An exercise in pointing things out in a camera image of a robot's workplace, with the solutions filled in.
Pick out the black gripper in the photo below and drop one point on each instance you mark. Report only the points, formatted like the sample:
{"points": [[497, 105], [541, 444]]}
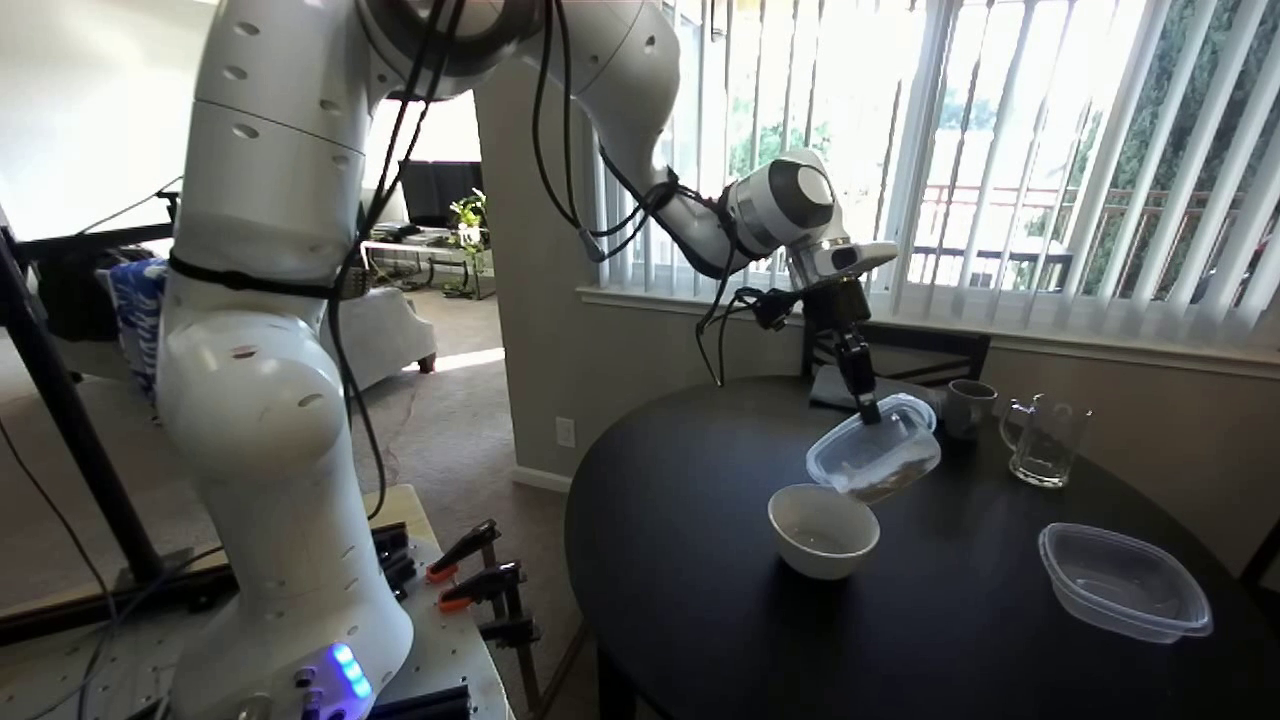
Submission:
{"points": [[842, 312]]}

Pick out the clear plastic food container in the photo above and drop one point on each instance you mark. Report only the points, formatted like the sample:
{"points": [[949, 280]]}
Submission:
{"points": [[854, 461]]}

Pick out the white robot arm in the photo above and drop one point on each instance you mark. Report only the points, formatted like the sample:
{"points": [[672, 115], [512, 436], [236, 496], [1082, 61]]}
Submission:
{"points": [[264, 400]]}

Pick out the black wooden chair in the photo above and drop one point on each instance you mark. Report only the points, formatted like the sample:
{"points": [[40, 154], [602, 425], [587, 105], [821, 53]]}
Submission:
{"points": [[935, 350]]}

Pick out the dark grey mug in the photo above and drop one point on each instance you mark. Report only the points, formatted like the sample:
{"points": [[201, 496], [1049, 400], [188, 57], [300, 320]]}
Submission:
{"points": [[964, 405]]}

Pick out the white cup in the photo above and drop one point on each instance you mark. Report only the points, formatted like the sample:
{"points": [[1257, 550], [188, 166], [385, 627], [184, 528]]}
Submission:
{"points": [[821, 528]]}

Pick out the clear glass pitcher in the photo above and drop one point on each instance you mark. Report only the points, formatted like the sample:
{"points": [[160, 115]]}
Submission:
{"points": [[1044, 441]]}

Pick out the white vertical window blinds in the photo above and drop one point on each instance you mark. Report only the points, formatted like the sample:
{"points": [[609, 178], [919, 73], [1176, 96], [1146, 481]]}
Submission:
{"points": [[1066, 162]]}

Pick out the empty clear plastic container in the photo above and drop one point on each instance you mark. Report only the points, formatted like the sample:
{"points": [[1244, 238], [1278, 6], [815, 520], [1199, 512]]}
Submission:
{"points": [[1126, 581]]}

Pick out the green house plant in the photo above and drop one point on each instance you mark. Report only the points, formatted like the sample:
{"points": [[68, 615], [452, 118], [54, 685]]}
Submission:
{"points": [[469, 222]]}

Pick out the black orange spring clamp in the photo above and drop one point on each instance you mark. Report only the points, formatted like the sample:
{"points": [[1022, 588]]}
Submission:
{"points": [[483, 586], [464, 544]]}

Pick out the black television screen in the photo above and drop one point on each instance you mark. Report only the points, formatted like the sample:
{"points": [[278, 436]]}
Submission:
{"points": [[441, 191]]}

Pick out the white sofa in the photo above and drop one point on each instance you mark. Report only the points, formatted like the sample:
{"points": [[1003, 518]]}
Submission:
{"points": [[399, 332]]}

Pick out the black box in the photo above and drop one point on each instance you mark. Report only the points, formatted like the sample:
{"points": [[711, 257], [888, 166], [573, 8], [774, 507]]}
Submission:
{"points": [[395, 556]]}

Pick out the blue patterned bag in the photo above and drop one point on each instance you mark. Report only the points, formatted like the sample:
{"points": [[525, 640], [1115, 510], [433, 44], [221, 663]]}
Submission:
{"points": [[137, 312]]}

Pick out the black tripod stand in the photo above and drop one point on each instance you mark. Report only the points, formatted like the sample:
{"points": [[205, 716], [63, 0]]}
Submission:
{"points": [[67, 425]]}

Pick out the white wall outlet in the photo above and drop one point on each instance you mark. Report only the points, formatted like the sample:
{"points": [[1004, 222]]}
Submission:
{"points": [[565, 433]]}

